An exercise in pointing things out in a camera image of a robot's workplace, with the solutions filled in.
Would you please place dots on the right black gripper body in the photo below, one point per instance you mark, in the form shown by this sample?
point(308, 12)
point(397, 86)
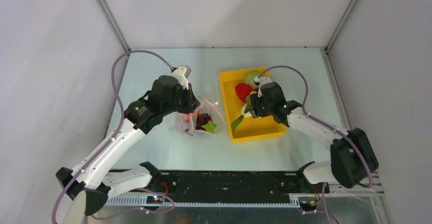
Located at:
point(255, 107)

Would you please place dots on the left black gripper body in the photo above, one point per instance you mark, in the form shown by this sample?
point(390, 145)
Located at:
point(182, 102)

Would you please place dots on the purple grape bunch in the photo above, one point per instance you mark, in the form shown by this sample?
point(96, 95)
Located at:
point(201, 120)

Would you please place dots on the bright red apple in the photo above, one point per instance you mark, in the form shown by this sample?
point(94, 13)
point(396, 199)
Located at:
point(188, 118)

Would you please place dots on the green cabbage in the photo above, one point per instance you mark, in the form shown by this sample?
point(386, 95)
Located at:
point(249, 78)

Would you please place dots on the yellow plastic tray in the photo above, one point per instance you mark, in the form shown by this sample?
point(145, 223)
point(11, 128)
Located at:
point(250, 128)

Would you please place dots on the red bell pepper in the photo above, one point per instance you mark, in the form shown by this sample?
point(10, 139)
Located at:
point(242, 91)

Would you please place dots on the clear pink-dotted zip bag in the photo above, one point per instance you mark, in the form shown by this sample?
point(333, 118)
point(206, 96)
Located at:
point(206, 106)

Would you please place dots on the green leafy vegetable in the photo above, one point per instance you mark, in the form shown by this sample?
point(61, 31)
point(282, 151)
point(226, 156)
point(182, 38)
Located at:
point(210, 127)

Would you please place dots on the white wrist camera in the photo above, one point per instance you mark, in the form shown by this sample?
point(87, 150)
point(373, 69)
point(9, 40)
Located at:
point(260, 81)
point(181, 73)

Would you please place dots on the white radish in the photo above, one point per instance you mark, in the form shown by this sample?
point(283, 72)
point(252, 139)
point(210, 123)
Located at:
point(246, 111)

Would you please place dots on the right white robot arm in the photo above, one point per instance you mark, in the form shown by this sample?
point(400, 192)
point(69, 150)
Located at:
point(352, 158)

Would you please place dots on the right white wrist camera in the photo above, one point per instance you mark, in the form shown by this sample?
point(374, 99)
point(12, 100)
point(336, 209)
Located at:
point(260, 81)

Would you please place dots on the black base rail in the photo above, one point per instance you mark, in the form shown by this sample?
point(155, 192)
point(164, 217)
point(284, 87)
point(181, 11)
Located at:
point(233, 187)

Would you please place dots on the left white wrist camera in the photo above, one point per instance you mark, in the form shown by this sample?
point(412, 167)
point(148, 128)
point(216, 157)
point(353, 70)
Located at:
point(181, 73)

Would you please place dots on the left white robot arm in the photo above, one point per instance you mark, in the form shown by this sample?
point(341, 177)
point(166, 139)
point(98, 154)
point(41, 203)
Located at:
point(89, 183)

